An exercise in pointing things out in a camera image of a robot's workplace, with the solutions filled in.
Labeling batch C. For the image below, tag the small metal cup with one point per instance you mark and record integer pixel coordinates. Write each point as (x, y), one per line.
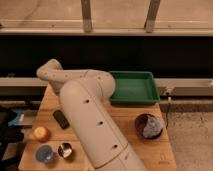
(65, 150)

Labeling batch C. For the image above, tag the red yellow apple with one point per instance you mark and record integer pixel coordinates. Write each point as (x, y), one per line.
(41, 133)

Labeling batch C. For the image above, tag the blue plastic cup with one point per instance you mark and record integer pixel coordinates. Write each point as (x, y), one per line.
(44, 154)

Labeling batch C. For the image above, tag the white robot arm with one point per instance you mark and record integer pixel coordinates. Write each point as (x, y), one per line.
(81, 95)

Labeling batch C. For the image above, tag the black remote control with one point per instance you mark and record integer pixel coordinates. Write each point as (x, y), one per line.
(61, 119)

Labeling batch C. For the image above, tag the crumpled grey cloth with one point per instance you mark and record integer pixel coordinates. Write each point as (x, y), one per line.
(153, 128)

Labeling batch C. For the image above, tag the green plastic tray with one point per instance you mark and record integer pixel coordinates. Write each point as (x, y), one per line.
(134, 88)

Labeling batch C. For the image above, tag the black bag with blue item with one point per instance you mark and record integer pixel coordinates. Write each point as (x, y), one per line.
(9, 134)

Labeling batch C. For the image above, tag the purple bowl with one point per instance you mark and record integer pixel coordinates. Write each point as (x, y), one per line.
(140, 123)

